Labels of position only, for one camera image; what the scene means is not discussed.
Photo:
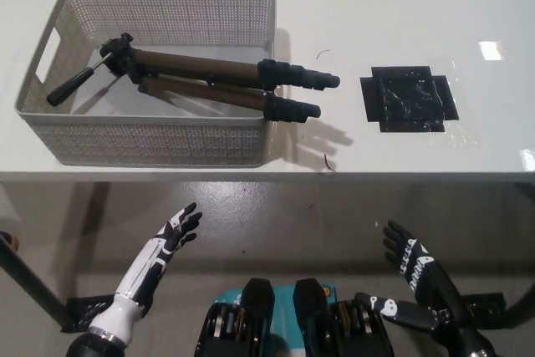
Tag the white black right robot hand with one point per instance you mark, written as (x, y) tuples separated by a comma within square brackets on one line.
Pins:
[(434, 286)]

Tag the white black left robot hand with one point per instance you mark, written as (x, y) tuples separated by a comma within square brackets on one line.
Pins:
[(146, 265)]

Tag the bronze black camera tripod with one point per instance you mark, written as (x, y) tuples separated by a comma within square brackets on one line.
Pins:
[(188, 62)]

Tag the black teal robot torso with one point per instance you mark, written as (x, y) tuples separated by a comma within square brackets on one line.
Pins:
[(259, 323)]

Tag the black metal table leg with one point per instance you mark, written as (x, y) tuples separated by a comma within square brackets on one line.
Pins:
[(29, 277), (520, 309)]

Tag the grey perforated plastic basket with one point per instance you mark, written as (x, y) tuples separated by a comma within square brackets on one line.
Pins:
[(146, 144)]

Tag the small orange round cap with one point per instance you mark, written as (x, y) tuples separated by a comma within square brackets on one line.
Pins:
[(14, 242)]

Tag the black tape square patch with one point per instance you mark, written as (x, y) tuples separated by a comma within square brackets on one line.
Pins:
[(407, 98)]

